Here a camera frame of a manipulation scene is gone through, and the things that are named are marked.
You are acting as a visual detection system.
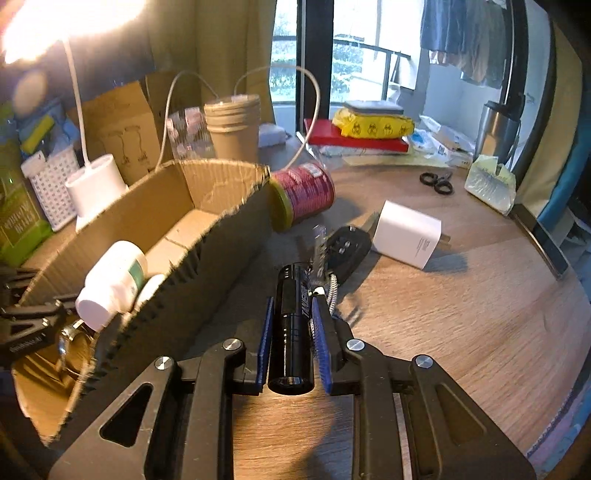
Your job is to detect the wristwatch with leather strap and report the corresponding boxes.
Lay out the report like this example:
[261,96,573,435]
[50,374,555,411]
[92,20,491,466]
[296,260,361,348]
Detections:
[58,318,100,384]

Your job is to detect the stack of brown paper cups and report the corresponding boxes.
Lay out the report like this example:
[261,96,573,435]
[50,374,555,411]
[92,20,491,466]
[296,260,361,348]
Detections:
[204,95,262,163]

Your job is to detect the printed light blue blanket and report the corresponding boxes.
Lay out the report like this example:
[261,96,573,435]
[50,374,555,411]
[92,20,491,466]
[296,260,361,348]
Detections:
[526,383,591,480]

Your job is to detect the white plastic packets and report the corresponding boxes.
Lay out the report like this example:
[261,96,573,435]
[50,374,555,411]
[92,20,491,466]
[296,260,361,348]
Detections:
[409,115,485,167]

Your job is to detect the balcony railing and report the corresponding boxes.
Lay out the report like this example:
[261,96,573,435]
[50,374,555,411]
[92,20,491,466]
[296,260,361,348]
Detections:
[272,34,411,61]

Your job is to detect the blue curtain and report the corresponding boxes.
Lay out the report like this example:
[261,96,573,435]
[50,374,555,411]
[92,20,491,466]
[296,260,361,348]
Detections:
[46,18,155,109]
[538,152,591,232]

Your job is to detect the green sponge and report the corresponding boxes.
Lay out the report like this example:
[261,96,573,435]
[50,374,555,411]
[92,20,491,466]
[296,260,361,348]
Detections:
[21,115,54,154]

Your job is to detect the yellow curtain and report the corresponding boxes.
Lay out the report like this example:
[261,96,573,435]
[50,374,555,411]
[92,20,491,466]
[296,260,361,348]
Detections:
[517,23,585,217]
[148,0,278,95]

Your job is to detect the white desk lamp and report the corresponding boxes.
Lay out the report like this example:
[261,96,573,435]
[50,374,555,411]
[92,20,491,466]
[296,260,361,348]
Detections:
[0,0,148,232]

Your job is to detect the white charging cable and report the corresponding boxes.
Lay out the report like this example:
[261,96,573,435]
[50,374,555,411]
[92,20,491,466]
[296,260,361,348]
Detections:
[232,65,321,172]

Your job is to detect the green plastic bag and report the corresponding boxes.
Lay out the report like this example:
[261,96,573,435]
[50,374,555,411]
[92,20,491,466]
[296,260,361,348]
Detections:
[0,104,54,267]

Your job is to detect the black scissors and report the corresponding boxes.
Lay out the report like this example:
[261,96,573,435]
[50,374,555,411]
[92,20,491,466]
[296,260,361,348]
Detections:
[419,171,455,195]

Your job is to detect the black flashlight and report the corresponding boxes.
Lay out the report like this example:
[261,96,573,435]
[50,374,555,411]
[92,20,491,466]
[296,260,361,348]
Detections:
[268,264,315,395]

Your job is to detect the small white plug adapter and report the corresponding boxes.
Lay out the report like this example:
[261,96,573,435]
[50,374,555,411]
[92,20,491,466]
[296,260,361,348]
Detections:
[257,122,291,148]

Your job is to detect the green tissue pack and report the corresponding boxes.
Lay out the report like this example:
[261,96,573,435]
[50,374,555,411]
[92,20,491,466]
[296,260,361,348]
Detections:
[464,154,517,214]

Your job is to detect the silver key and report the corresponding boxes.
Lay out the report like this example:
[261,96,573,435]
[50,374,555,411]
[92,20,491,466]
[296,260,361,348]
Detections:
[310,224,329,278]

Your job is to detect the red can with yellow lid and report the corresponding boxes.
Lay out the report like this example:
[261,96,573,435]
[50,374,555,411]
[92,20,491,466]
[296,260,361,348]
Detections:
[269,165,336,233]

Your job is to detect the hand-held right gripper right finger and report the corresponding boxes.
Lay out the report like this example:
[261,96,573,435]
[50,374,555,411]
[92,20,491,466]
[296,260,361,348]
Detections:
[311,295,539,480]

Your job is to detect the beige envelope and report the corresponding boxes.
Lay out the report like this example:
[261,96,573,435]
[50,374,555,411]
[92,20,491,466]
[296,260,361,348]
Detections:
[342,150,451,168]

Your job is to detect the hanging beige shirt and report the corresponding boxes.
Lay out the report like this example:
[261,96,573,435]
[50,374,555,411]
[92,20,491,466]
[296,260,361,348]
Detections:
[455,0,490,79]

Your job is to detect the cardboard box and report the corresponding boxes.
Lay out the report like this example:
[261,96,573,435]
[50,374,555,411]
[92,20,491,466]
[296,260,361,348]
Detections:
[10,158,273,448]

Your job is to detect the white earbuds case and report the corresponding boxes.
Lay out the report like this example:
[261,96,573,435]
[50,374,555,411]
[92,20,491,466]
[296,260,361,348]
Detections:
[134,274,167,311]

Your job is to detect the red book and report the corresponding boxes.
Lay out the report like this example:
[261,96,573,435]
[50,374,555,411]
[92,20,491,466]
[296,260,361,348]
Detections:
[304,117,411,153]

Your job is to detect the white cube charger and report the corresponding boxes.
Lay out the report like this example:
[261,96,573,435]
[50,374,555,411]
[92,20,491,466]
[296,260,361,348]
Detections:
[370,200,452,271]

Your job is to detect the white plastic basket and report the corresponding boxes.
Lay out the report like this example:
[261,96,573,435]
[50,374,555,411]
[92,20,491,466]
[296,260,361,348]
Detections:
[21,147,79,232]

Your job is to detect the grey power bank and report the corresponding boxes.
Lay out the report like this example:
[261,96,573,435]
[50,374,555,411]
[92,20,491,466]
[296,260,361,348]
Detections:
[344,99,404,117]

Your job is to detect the hanging grey green jacket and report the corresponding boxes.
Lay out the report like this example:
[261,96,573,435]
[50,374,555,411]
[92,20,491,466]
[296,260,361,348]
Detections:
[480,0,518,88]

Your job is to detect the blue plastic bag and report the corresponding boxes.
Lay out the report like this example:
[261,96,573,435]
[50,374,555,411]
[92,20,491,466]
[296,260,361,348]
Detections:
[18,99,81,155]

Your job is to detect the hanging blue shirt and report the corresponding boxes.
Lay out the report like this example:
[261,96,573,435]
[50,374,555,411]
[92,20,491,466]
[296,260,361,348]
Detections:
[419,0,467,51]

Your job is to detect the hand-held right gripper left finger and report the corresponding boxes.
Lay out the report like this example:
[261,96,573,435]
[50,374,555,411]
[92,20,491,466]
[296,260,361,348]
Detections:
[48,295,276,480]

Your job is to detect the printed cardboard lamp packaging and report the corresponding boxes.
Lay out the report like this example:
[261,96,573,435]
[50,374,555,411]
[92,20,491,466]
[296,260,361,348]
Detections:
[67,69,195,188]

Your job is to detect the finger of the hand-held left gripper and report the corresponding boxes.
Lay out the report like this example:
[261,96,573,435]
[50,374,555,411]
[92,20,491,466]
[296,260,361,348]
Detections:
[0,299,66,341]
[0,269,40,299]

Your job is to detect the black sliding door frame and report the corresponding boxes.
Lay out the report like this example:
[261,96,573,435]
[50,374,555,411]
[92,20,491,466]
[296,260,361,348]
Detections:
[295,0,335,104]
[505,0,555,185]

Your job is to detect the steel thermos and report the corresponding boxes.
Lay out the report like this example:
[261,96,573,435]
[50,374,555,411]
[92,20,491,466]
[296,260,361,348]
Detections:
[473,92,527,164]

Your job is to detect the white pill bottle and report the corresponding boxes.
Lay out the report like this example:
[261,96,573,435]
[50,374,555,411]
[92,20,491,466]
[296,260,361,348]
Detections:
[75,241,148,332]

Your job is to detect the black car key fob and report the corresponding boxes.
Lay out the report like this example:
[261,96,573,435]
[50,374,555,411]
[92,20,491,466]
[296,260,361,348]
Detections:
[325,225,373,280]

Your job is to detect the black tablet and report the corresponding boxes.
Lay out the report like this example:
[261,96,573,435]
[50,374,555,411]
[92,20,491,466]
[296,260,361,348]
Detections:
[508,203,571,280]

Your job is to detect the white lamp cable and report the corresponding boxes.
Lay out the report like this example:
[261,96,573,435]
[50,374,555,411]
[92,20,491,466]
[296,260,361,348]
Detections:
[154,71,222,169]

